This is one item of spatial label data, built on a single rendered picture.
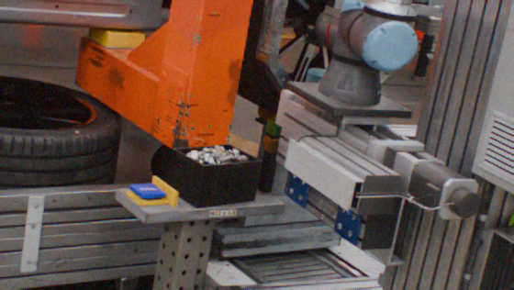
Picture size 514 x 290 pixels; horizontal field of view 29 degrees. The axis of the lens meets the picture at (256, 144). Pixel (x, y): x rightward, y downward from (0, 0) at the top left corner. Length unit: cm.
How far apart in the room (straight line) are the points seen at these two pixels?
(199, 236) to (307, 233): 82
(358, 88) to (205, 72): 52
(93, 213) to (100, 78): 53
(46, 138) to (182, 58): 43
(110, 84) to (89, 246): 54
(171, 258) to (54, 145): 45
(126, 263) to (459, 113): 109
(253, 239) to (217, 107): 65
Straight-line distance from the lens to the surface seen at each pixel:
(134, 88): 296
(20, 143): 277
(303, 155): 225
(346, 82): 237
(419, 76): 315
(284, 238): 336
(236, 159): 264
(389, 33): 221
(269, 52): 304
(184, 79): 271
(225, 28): 271
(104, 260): 287
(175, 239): 265
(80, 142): 283
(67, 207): 278
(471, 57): 229
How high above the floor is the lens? 134
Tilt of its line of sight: 16 degrees down
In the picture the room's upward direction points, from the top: 10 degrees clockwise
